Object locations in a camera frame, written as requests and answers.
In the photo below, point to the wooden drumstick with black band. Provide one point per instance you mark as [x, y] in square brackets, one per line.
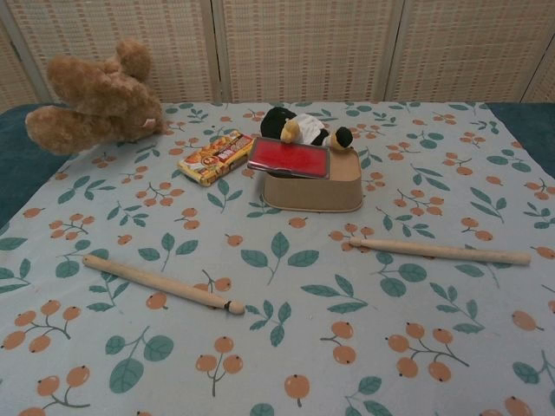
[165, 285]

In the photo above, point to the plain wooden drumstick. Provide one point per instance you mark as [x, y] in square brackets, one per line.
[442, 251]

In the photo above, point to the brown cardboard oval box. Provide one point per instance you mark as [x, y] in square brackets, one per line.
[312, 190]

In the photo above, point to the red ink stamp pad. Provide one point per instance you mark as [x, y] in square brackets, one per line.
[288, 158]

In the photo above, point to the orange snack box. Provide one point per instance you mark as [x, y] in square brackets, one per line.
[216, 157]

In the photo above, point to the black and white plush toy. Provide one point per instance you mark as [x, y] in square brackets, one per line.
[299, 125]

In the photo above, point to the floral fruit print tablecloth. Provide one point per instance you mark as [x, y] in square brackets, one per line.
[277, 325]

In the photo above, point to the woven folding screen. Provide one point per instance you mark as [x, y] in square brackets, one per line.
[303, 47]

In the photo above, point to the brown teddy bear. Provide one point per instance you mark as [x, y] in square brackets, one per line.
[99, 99]

